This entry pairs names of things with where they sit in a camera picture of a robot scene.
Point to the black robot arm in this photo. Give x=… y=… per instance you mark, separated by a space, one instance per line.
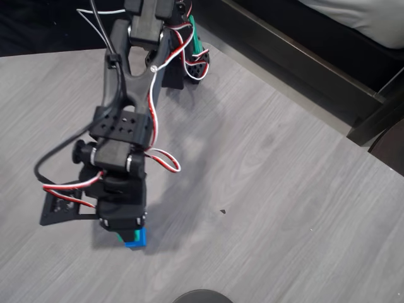
x=139 y=88

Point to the blue cube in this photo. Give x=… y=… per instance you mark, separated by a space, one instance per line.
x=142 y=240

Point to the dark round object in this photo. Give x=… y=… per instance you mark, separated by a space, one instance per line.
x=202 y=297

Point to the green clamp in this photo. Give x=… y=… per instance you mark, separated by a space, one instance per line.
x=196 y=41

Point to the dark brown round stool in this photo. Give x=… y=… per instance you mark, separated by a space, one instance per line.
x=391 y=148

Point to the white mattress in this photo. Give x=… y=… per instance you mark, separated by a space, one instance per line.
x=363 y=15

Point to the black triangular camera mount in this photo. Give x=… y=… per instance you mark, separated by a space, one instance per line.
x=50 y=217

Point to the dark wooden bed frame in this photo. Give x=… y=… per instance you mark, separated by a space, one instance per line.
x=300 y=60

